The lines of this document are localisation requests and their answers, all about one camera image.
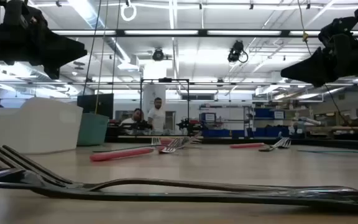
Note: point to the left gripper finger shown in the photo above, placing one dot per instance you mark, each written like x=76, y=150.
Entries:
x=64, y=51

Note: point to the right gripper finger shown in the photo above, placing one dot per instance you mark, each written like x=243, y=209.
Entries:
x=309, y=70

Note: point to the black background robot arm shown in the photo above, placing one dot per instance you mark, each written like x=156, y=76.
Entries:
x=188, y=125
x=141, y=125

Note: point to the white pipe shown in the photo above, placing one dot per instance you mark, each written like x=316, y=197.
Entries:
x=306, y=120

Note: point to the blue storage bin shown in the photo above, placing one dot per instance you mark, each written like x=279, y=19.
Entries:
x=216, y=133
x=269, y=132
x=261, y=113
x=207, y=117

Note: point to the black monitor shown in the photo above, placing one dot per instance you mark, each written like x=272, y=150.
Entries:
x=101, y=104

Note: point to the wooden workbench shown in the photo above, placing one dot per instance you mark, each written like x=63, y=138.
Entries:
x=346, y=128

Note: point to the teal plastic bin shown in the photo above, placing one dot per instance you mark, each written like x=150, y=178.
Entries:
x=93, y=130

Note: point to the white plastic bin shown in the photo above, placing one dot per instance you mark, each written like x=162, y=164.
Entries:
x=26, y=130

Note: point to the black table frame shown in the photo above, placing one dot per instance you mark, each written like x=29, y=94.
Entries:
x=322, y=143

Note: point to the black round ceiling camera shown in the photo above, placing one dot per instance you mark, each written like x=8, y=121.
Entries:
x=158, y=55

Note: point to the black frame bar with lights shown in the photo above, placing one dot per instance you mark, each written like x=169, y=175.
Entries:
x=202, y=32

